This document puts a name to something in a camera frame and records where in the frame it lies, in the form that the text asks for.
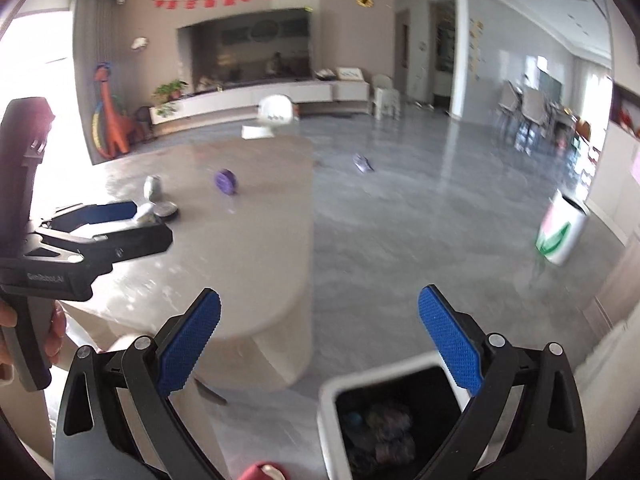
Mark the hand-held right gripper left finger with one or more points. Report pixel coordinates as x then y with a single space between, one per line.
190 342

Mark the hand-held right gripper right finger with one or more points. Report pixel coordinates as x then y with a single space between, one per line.
450 340

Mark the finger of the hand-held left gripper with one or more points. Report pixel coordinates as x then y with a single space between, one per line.
135 242
105 212

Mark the white tissue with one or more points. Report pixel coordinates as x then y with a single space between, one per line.
145 214

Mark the white trash bin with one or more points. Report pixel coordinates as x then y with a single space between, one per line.
330 410

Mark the person's left hand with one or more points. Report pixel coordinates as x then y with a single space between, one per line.
57 332

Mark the black round lid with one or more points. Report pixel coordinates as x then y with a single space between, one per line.
168 210

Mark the orange dinosaur toy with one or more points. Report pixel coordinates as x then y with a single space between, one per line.
112 120

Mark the dark wicker stool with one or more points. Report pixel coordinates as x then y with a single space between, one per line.
142 120

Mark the purple bottle cap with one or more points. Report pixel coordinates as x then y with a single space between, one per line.
226 181

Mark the green potted plant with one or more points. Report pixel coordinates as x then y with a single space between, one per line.
170 92

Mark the grey curtain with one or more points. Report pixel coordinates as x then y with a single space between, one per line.
92 60

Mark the white tulip print bin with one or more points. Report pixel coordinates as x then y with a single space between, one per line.
562 232

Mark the white plastic chair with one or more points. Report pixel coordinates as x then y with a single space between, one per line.
275 110
381 82
389 102

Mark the white television cabinet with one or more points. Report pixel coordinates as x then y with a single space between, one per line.
280 95

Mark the large black television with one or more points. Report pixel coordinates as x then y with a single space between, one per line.
250 50

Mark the white side cabinet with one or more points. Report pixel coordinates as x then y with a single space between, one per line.
607 160

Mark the grey dining chair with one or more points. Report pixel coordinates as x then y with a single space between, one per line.
508 102
532 115

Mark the purple garment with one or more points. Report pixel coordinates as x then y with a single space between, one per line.
636 167

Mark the white framed picture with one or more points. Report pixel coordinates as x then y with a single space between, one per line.
349 73

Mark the white cloud wall decoration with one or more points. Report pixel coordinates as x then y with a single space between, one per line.
140 43

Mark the wall stickers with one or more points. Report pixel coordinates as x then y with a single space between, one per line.
476 50

